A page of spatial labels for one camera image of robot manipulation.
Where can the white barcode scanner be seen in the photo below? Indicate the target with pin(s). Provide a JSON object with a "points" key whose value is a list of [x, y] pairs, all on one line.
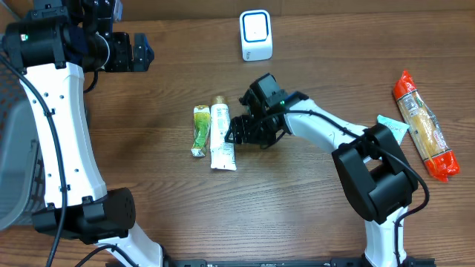
{"points": [[256, 35]]}

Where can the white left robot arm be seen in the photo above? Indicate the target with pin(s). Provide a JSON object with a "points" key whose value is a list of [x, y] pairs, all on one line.
{"points": [[50, 50]]}

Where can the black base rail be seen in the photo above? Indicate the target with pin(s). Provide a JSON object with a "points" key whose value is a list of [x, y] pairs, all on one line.
{"points": [[335, 262]]}

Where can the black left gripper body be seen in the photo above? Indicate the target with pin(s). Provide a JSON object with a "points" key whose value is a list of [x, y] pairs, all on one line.
{"points": [[121, 52]]}

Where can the teal wet wipes pack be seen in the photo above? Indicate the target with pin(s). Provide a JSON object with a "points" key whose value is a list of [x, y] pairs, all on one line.
{"points": [[398, 129]]}

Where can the grey plastic mesh basket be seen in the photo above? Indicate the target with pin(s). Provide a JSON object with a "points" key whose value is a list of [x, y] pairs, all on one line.
{"points": [[18, 167]]}

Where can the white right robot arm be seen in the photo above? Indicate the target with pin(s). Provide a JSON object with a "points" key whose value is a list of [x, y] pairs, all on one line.
{"points": [[373, 171]]}

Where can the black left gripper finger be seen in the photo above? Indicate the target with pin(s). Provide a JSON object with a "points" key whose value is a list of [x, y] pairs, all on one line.
{"points": [[141, 45], [141, 64]]}

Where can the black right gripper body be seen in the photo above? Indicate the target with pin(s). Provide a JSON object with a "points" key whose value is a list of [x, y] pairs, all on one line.
{"points": [[242, 130]]}

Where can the green yellow sachet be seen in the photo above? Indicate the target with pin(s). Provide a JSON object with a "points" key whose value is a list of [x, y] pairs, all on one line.
{"points": [[202, 124]]}

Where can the brown cardboard backboard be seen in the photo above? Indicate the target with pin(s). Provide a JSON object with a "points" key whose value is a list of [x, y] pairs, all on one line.
{"points": [[147, 10]]}

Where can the white tube gold cap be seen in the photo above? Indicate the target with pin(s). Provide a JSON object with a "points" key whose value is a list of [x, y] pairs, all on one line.
{"points": [[222, 152]]}

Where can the orange spaghetti pack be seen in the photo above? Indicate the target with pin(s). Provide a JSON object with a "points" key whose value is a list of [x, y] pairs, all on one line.
{"points": [[424, 128]]}

